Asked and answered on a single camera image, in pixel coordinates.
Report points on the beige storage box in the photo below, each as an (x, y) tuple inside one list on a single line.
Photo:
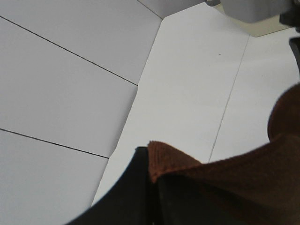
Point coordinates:
[(256, 29)]

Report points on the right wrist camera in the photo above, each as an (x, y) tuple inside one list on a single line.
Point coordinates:
[(251, 11)]

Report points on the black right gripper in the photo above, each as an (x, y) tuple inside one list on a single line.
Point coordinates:
[(292, 18)]

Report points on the brown towel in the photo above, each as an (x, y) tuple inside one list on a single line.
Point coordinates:
[(260, 187)]

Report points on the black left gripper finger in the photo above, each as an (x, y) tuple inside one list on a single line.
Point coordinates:
[(133, 199)]

